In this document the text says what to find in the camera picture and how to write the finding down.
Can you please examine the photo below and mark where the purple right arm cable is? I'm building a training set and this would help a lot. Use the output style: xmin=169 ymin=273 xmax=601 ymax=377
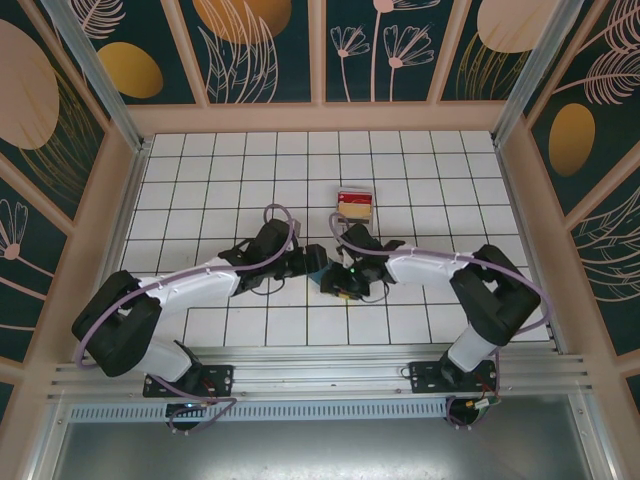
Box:
xmin=327 ymin=212 xmax=547 ymax=432

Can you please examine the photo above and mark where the slotted grey cable duct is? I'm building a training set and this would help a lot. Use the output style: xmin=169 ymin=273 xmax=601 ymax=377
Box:
xmin=69 ymin=402 xmax=451 ymax=422

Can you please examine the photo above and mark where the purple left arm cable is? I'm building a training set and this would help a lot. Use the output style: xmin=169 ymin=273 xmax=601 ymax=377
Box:
xmin=73 ymin=202 xmax=301 ymax=436

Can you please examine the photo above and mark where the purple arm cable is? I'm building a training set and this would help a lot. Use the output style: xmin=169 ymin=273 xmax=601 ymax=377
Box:
xmin=73 ymin=202 xmax=301 ymax=436
xmin=327 ymin=212 xmax=547 ymax=432

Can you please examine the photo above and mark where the thin black left gripper cable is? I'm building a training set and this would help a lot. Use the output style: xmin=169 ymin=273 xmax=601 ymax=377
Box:
xmin=247 ymin=277 xmax=284 ymax=297

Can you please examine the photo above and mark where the grey metal panel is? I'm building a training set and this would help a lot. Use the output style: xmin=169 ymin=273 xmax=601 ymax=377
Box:
xmin=49 ymin=419 xmax=619 ymax=480

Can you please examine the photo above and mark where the green circuit board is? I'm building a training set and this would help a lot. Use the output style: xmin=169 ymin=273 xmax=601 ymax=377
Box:
xmin=464 ymin=397 xmax=501 ymax=416

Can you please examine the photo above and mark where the aluminium corner post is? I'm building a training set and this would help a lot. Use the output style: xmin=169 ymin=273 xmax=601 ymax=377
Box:
xmin=492 ymin=0 xmax=599 ymax=147
xmin=38 ymin=0 xmax=152 ymax=154

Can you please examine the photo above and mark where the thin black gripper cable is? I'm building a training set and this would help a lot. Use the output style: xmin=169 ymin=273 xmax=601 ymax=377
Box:
xmin=357 ymin=282 xmax=391 ymax=304
xmin=247 ymin=277 xmax=284 ymax=297

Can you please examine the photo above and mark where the thin black right gripper cable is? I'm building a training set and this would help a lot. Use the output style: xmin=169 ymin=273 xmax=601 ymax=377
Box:
xmin=357 ymin=282 xmax=391 ymax=304

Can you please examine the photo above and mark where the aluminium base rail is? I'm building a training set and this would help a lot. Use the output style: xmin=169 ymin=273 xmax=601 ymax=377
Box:
xmin=47 ymin=344 xmax=599 ymax=404

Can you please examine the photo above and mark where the aluminium side rail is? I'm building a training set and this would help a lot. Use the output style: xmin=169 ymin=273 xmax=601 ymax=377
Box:
xmin=79 ymin=142 xmax=151 ymax=361
xmin=492 ymin=142 xmax=569 ymax=354

